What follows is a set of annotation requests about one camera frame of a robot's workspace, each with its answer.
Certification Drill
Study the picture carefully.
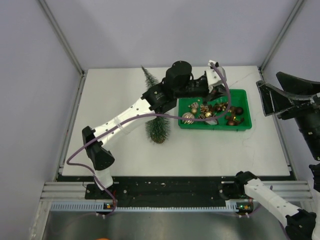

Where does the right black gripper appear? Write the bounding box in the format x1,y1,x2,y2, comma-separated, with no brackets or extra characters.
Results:
254,70,320,159

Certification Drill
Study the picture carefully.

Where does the small green christmas tree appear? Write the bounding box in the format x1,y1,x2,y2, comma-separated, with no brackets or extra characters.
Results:
141,66,171,144

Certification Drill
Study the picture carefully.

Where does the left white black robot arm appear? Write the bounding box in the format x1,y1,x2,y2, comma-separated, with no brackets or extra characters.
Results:
82,60,229,199

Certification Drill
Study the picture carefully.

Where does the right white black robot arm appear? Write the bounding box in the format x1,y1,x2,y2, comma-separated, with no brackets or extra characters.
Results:
233,71,320,240

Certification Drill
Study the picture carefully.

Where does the small gold bauble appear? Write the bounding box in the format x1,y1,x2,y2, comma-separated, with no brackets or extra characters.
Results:
205,111,212,118

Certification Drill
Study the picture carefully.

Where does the dark red bauble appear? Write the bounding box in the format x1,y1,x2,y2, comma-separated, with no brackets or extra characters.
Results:
235,107,244,116

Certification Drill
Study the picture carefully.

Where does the green plastic tray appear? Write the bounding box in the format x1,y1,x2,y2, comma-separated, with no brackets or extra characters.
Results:
178,89,252,131

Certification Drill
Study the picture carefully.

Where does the large silver gold bauble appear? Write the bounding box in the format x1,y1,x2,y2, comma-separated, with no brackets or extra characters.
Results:
181,112,195,125

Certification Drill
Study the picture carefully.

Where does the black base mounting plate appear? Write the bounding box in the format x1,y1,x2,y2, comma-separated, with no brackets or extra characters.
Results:
84,176,248,208

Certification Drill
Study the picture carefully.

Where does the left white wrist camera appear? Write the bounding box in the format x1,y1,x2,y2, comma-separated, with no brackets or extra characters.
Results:
205,60,227,93

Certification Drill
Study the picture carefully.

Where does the right aluminium frame post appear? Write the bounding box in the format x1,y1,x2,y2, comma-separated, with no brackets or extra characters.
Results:
258,0,307,73

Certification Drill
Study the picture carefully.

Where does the aluminium frame post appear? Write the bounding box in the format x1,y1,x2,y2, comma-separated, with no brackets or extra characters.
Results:
36,0,85,76
258,0,307,73

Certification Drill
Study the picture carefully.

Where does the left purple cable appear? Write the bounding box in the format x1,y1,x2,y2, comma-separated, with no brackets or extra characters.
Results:
66,62,231,216

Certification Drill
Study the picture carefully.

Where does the grey slotted cable duct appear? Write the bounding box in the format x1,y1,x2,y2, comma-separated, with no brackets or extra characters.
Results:
50,201,253,213

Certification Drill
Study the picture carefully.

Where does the left aluminium frame post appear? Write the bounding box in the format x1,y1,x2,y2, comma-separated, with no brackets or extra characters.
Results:
36,0,85,76

